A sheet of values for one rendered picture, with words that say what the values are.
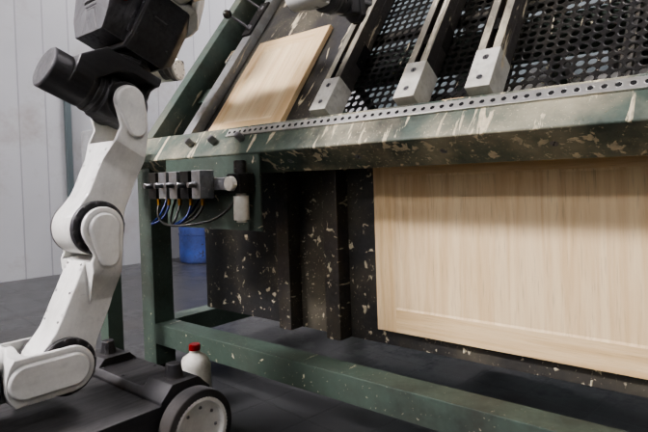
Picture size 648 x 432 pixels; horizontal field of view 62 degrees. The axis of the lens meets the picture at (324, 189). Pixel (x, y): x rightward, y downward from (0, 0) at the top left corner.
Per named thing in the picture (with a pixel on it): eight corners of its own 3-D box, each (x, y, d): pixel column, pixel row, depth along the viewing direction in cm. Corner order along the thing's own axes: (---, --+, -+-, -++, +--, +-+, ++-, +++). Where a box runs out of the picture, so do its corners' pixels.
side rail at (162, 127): (163, 155, 226) (144, 139, 219) (270, -16, 274) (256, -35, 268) (172, 154, 222) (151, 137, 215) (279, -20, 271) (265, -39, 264)
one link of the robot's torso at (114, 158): (69, 252, 133) (110, 74, 141) (40, 247, 144) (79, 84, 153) (125, 260, 144) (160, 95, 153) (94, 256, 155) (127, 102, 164)
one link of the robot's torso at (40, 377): (9, 418, 121) (6, 360, 120) (-22, 396, 134) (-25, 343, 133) (97, 389, 136) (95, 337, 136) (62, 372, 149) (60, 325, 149)
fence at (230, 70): (189, 142, 206) (181, 135, 203) (287, -20, 248) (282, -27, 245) (197, 141, 203) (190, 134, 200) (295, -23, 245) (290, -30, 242)
